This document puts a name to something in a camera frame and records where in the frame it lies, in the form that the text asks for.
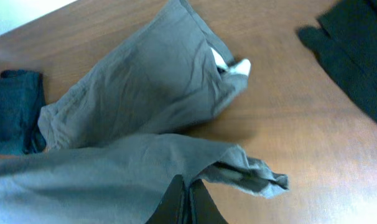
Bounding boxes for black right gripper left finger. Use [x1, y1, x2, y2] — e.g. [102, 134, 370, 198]
[146, 175, 187, 224]

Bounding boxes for black clothes pile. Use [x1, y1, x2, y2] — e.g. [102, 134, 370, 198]
[297, 0, 377, 123]

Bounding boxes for grey shorts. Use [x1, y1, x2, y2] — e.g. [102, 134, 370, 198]
[0, 1, 288, 223]

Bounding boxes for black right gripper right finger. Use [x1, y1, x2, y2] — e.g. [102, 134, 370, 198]
[189, 179, 228, 224]

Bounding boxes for folded navy blue garment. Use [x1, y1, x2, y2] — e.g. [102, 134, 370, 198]
[0, 70, 46, 156]

